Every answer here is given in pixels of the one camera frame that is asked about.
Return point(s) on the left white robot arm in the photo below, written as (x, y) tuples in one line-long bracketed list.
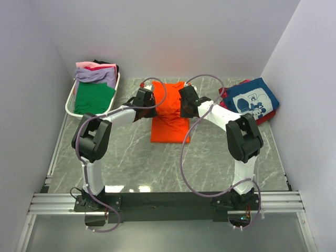
[(91, 142)]

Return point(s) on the magenta shirt in basket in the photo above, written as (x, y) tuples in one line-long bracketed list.
[(94, 68)]

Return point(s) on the blue cartoon print shirt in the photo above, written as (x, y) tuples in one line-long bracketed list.
[(252, 101)]

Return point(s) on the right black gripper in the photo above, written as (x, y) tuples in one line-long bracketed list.
[(182, 113)]

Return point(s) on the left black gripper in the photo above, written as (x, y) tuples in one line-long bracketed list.
[(153, 113)]

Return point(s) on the white perforated basket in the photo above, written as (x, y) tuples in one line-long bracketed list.
[(70, 103)]

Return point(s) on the green shirt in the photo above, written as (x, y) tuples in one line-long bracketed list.
[(93, 98)]

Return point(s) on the aluminium rail frame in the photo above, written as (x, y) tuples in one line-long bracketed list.
[(133, 164)]

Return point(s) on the orange t shirt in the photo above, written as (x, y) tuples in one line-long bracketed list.
[(168, 126)]

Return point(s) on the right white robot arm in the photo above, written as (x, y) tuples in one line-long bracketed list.
[(244, 142)]

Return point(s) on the black garment in basket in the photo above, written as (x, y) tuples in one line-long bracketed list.
[(103, 62)]

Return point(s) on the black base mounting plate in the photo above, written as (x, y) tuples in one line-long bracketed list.
[(138, 207)]

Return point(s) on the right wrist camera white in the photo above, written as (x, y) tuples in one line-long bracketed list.
[(189, 85)]

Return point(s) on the light pink shirt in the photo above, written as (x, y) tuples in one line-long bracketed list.
[(84, 64)]

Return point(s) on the lavender shirt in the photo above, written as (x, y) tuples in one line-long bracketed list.
[(104, 75)]

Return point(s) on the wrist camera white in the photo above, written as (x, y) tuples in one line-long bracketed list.
[(189, 85), (147, 86)]

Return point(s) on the red folded shirt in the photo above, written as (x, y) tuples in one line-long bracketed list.
[(266, 118)]

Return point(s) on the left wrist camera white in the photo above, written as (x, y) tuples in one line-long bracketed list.
[(147, 86)]

